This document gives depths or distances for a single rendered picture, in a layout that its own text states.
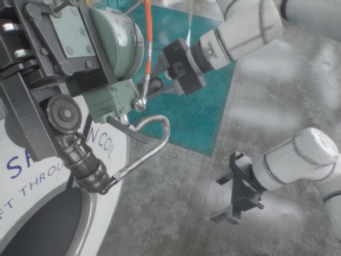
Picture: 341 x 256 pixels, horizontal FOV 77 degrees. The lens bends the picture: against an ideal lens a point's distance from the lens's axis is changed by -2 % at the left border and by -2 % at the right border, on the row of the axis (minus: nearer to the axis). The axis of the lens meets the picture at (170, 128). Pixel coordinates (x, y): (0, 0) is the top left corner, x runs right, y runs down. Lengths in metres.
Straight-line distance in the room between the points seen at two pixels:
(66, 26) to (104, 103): 0.14
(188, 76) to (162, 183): 1.34
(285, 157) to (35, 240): 1.05
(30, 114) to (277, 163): 0.47
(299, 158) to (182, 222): 1.28
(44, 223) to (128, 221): 0.67
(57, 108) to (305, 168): 0.48
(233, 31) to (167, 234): 1.41
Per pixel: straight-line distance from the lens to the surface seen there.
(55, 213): 1.15
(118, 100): 0.42
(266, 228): 1.88
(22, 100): 0.33
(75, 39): 0.37
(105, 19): 0.41
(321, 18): 0.54
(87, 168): 0.42
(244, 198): 0.59
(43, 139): 0.32
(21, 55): 0.32
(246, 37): 0.51
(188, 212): 1.73
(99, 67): 0.39
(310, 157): 0.52
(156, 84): 0.60
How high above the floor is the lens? 1.61
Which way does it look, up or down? 49 degrees down
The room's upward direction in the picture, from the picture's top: 8 degrees clockwise
